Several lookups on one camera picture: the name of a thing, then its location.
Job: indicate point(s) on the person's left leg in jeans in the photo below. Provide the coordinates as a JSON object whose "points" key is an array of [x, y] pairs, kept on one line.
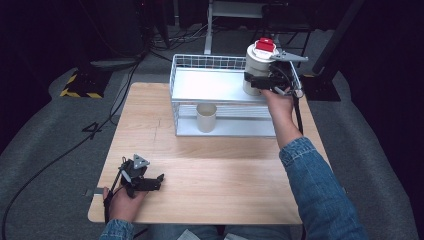
{"points": [[181, 232]]}

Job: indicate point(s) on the person's right leg in jeans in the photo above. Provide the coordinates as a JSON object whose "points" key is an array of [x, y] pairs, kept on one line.
{"points": [[256, 232]]}

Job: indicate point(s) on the white desk frame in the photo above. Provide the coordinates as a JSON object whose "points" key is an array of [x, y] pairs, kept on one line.
{"points": [[230, 10]]}

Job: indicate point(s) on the person's leg in jeans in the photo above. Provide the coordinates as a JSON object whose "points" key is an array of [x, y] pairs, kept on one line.
{"points": [[256, 232], [181, 232]]}

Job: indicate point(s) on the person's right hand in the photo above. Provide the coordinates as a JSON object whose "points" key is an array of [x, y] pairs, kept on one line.
{"points": [[280, 103]]}

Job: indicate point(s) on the white tumbler with red lid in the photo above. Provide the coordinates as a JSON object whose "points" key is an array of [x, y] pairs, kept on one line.
{"points": [[258, 63]]}

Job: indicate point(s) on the yellow-black striped stand base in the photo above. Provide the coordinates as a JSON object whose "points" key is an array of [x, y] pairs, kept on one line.
{"points": [[83, 87]]}

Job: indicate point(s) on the grey tape strip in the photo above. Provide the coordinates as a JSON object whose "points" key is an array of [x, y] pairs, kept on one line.
{"points": [[96, 191]]}

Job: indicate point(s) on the person's left hand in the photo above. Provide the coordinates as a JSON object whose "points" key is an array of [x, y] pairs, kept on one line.
{"points": [[123, 206]]}

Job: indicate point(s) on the white paper cup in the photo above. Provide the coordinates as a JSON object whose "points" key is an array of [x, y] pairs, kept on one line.
{"points": [[206, 118]]}

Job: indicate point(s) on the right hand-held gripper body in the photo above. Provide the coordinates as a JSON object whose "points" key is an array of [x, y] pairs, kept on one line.
{"points": [[283, 71]]}

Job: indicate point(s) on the black chair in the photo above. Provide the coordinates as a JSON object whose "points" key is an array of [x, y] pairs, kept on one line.
{"points": [[286, 23]]}

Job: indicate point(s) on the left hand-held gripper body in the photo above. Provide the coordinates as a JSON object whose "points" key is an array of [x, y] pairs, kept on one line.
{"points": [[133, 173]]}

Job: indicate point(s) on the black stand with base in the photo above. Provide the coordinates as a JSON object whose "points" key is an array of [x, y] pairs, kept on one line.
{"points": [[325, 60]]}

